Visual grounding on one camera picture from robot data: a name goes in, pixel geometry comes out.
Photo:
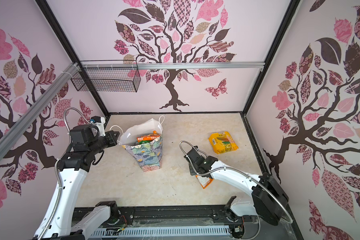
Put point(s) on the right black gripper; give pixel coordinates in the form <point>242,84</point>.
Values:
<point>191,171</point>

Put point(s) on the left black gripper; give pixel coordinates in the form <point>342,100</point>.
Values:
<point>113,140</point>

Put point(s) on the patterned paper bag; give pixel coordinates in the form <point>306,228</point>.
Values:
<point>148,156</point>

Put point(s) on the yellow corn snack bag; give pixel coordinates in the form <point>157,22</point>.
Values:
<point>222,142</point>

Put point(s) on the orange chip snack bag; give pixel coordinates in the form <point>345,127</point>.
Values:
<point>148,138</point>

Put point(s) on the light green snack bag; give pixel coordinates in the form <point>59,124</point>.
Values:
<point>144,142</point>

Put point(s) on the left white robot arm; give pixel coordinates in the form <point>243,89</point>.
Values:
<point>86,141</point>

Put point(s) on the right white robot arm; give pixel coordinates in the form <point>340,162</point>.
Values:
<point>269,201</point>

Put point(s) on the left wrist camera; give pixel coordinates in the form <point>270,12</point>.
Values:
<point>100,123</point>

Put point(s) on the black wire basket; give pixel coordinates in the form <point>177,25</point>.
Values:
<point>115,76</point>

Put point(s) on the black base frame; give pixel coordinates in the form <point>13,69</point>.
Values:
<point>241,228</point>

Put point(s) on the white slotted cable duct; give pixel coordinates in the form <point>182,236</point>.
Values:
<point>155,232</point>

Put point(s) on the rear aluminium rail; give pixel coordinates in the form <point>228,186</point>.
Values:
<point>177,66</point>

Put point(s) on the aluminium rail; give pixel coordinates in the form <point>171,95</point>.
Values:
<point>18,129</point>
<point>177,66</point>

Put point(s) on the left aluminium rail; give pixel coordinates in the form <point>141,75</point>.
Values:
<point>18,129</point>

